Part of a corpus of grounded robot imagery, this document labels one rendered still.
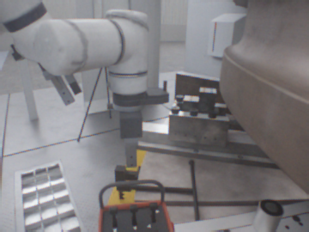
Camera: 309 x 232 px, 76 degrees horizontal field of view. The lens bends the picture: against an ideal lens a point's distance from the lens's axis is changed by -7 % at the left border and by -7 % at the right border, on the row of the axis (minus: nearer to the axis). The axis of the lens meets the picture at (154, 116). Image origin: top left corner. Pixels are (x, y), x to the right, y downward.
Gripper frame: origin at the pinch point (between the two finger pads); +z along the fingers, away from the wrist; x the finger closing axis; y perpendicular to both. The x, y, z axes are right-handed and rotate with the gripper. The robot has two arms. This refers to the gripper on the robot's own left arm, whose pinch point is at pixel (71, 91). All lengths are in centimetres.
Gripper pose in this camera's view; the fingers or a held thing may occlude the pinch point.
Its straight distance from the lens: 66.4
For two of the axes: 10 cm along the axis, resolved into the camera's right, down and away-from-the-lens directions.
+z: 4.0, 8.5, 3.5
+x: -1.7, -3.0, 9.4
